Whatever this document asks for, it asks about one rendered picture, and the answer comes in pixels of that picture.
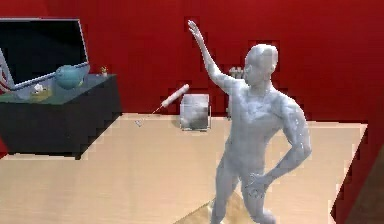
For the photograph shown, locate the black television set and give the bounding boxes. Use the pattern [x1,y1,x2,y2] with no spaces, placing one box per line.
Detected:
[0,17,91,92]

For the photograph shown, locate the pale grey human figure statue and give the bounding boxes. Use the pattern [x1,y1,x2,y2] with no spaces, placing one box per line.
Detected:
[187,19,313,224]

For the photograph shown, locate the black television stand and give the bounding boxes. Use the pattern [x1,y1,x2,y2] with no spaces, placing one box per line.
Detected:
[0,73,123,160]

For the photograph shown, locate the grey metal bin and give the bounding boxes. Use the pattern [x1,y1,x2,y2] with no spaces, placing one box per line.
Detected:
[179,93,211,131]

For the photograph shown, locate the small white object on yellow base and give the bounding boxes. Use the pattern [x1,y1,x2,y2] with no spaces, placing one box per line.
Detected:
[29,83,53,101]

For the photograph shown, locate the teal round vase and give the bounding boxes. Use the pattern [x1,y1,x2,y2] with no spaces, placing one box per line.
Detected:
[54,64,86,90]

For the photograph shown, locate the white stick with red tip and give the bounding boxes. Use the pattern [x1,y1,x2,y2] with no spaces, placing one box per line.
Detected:
[134,83,191,128]

